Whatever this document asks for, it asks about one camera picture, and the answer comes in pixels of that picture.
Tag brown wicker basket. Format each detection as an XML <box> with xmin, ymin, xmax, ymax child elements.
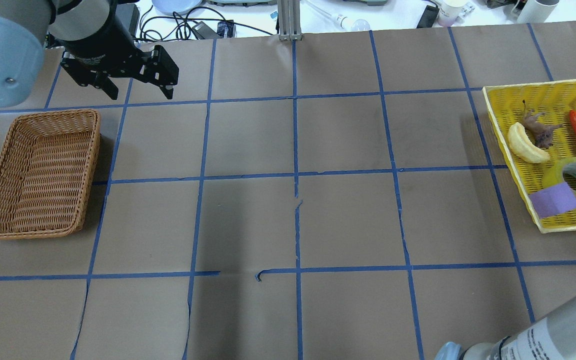
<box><xmin>0</xmin><ymin>108</ymin><xmax>101</xmax><ymax>240</ymax></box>

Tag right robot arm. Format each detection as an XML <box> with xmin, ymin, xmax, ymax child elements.
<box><xmin>436</xmin><ymin>79</ymin><xmax>576</xmax><ymax>360</ymax></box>

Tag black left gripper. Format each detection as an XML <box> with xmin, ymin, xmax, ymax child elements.
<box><xmin>61</xmin><ymin>42</ymin><xmax>179</xmax><ymax>100</ymax></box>

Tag purple foam block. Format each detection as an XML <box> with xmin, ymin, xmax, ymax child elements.
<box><xmin>528</xmin><ymin>182</ymin><xmax>576</xmax><ymax>219</ymax></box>

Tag black power adapter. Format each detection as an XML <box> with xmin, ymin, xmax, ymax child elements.
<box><xmin>190</xmin><ymin>20</ymin><xmax>236</xmax><ymax>40</ymax></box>

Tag aluminium frame post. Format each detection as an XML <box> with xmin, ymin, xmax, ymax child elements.
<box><xmin>276</xmin><ymin>0</ymin><xmax>303</xmax><ymax>42</ymax></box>

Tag light bulb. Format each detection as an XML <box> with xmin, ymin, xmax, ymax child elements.
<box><xmin>333</xmin><ymin>14</ymin><xmax>371</xmax><ymax>32</ymax></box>

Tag pale toy banana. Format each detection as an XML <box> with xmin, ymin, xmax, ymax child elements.
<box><xmin>507</xmin><ymin>122</ymin><xmax>551</xmax><ymax>164</ymax></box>

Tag toy lion figure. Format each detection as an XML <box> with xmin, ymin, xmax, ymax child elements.
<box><xmin>521</xmin><ymin>100</ymin><xmax>563</xmax><ymax>150</ymax></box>

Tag light blue plate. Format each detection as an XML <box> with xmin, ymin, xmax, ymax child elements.
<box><xmin>151</xmin><ymin>0</ymin><xmax>203</xmax><ymax>16</ymax></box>

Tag yellow plastic basket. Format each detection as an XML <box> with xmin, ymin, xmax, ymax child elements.
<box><xmin>482</xmin><ymin>79</ymin><xmax>576</xmax><ymax>234</ymax></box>

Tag white cup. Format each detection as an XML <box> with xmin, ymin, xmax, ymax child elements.
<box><xmin>436</xmin><ymin>0</ymin><xmax>468</xmax><ymax>27</ymax></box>

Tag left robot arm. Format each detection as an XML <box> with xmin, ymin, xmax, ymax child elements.
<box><xmin>0</xmin><ymin>0</ymin><xmax>179</xmax><ymax>108</ymax></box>

